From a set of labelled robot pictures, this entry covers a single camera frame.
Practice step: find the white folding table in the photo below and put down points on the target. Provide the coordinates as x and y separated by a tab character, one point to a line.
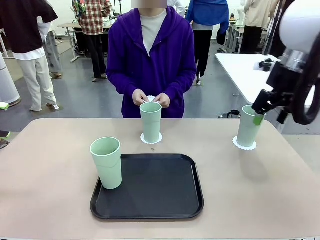
240	72

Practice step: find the bystander beige jacket black trousers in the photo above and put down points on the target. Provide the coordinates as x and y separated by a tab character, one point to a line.
257	12

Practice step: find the bystander in grey trousers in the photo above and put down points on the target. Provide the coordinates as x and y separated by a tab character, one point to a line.
53	55

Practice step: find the green and white floor item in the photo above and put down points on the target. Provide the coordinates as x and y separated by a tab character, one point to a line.
3	106

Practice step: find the person's right hand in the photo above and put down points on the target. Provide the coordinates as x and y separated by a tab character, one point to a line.
138	96

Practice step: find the person's right forearm purple sleeve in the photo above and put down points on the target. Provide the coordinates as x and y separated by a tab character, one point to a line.
119	85

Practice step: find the bystander in plaid shirt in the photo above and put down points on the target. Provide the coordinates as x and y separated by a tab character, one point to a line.
92	20

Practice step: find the bystander in blue jacket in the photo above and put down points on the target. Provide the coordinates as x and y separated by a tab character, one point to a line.
207	12

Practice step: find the black stand pole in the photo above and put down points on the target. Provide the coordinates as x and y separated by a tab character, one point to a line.
271	32

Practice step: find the person's left forearm purple sleeve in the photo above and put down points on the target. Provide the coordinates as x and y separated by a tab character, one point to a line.
183	85

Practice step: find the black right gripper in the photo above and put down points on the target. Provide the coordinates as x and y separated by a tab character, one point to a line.
285	80

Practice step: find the person's left hand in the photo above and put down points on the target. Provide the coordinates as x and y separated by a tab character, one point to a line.
165	100

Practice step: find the bystander black top white trousers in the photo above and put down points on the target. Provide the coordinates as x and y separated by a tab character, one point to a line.
22	25

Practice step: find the black plastic serving tray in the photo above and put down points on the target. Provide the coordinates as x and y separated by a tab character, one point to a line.
155	190

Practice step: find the wooden desk with metal legs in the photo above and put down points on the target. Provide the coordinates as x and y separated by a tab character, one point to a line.
70	25

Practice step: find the white scalloped paper coaster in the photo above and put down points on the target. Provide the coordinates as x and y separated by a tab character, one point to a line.
143	140
151	98
246	148

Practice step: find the black kettle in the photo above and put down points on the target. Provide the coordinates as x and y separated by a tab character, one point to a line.
234	114

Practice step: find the person in purple hoodie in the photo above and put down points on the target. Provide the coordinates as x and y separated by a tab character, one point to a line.
130	62

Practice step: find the bystander in dark coat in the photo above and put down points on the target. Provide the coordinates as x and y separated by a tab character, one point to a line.
276	37

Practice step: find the white mannequin figure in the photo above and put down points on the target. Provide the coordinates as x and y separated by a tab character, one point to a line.
240	13

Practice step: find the white cylindrical appliance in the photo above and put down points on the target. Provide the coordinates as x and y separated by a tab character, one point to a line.
7	85

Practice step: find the grey background desks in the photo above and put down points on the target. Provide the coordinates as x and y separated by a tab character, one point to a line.
236	32

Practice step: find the pale green plastic cup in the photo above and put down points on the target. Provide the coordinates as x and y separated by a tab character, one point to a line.
108	170
246	132
150	125

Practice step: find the left gripper black green finger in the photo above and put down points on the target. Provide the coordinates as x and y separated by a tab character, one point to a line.
4	134
4	144

